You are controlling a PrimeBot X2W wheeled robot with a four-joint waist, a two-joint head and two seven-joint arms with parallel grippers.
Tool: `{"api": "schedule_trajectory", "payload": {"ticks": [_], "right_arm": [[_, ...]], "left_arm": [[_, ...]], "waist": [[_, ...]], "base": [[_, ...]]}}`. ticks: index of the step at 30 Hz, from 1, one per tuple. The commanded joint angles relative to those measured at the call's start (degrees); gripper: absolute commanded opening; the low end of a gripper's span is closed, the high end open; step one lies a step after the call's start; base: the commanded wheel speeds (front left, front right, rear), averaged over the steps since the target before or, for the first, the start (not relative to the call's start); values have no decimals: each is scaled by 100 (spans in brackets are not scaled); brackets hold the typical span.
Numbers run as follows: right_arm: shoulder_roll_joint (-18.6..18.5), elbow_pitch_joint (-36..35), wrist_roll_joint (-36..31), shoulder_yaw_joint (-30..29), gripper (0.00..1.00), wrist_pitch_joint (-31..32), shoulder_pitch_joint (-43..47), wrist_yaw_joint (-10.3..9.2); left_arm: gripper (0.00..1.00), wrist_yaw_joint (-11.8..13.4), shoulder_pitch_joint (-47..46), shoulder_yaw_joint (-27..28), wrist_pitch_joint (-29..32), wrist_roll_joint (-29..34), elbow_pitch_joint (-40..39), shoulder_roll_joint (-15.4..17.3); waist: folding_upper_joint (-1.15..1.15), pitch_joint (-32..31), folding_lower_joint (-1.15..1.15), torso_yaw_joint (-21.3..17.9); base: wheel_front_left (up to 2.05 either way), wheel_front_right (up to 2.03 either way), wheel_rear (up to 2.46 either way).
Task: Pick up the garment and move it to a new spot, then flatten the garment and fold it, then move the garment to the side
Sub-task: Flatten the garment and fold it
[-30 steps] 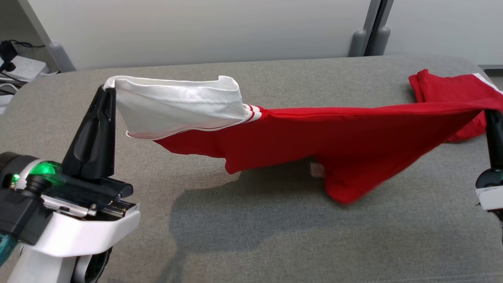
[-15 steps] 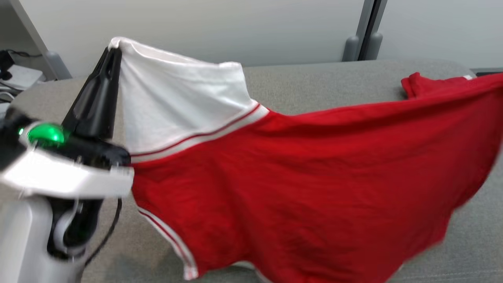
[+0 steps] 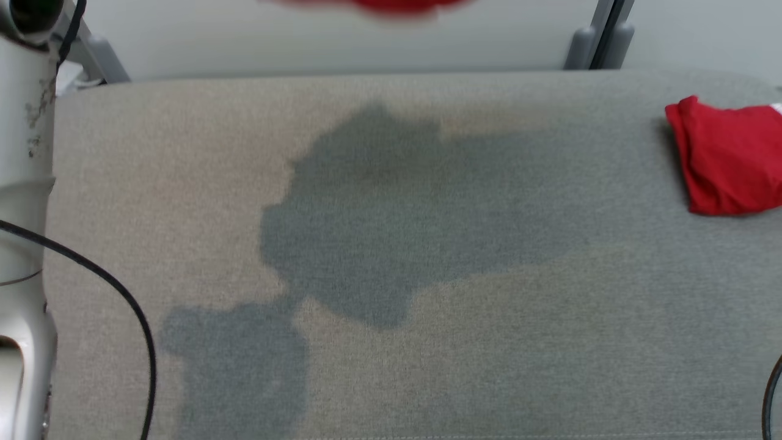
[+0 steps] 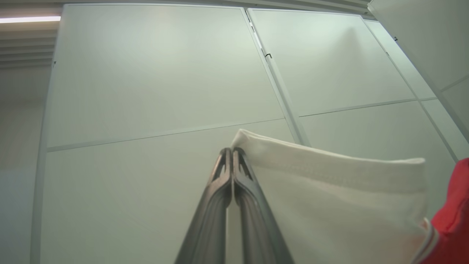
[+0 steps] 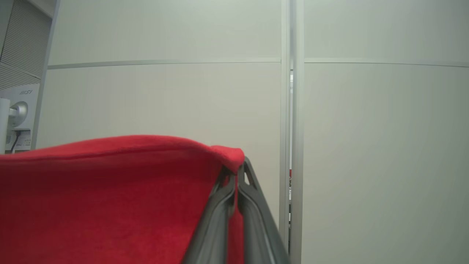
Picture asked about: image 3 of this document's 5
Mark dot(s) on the red shorts with white band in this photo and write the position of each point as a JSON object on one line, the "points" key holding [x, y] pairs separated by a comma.
{"points": [[727, 159]]}

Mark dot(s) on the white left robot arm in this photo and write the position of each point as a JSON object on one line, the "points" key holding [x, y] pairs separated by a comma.
{"points": [[24, 153]]}

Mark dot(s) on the red shirt with striped trim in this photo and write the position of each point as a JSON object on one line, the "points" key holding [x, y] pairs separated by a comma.
{"points": [[391, 6]]}

